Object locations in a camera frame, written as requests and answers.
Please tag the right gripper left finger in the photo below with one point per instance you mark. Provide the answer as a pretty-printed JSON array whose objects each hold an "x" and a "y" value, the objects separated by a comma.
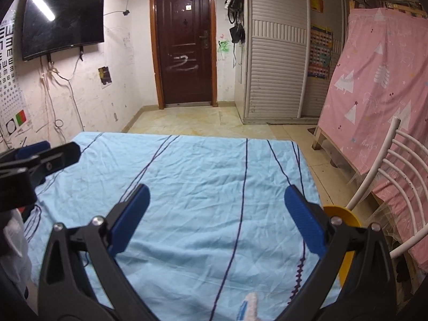
[{"x": 65, "y": 292}]

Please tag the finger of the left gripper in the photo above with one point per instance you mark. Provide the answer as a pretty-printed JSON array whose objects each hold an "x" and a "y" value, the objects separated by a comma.
[
  {"x": 32, "y": 150},
  {"x": 51, "y": 161}
]

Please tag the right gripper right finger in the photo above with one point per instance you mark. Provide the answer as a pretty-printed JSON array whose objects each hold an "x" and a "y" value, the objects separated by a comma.
[{"x": 369, "y": 292}]

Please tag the left gloved hand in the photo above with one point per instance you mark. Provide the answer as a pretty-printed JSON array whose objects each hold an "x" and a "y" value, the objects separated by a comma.
[{"x": 14, "y": 250}]

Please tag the right gloved hand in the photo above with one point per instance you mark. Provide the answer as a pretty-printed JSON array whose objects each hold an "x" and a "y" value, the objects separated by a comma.
[{"x": 248, "y": 310}]

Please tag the eye test chart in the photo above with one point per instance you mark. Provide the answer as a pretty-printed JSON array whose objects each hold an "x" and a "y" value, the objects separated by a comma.
[{"x": 14, "y": 110}]

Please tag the white metal chair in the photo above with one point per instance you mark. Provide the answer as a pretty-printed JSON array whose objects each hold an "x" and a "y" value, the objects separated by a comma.
[{"x": 400, "y": 168}]

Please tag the light blue striped tablecloth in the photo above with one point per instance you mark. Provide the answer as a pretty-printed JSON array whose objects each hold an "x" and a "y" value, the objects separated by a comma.
[{"x": 216, "y": 228}]

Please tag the dark brown wooden door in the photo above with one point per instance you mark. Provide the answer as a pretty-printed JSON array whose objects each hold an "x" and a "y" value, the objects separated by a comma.
[{"x": 183, "y": 37}]

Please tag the pink tree-print bed curtain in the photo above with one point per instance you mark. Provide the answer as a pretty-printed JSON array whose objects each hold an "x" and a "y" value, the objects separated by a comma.
[{"x": 381, "y": 74}]

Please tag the black hanging bags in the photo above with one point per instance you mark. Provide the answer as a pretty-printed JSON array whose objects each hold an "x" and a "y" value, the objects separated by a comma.
[{"x": 235, "y": 12}]

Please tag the white slatted wardrobe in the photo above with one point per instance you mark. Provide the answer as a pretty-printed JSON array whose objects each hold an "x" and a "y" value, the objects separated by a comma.
[{"x": 272, "y": 82}]

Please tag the wall-mounted black television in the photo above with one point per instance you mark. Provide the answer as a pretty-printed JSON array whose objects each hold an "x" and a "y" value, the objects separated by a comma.
[{"x": 49, "y": 26}]

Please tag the colourful wall chart poster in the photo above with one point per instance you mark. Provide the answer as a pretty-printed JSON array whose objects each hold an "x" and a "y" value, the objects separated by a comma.
[{"x": 321, "y": 48}]

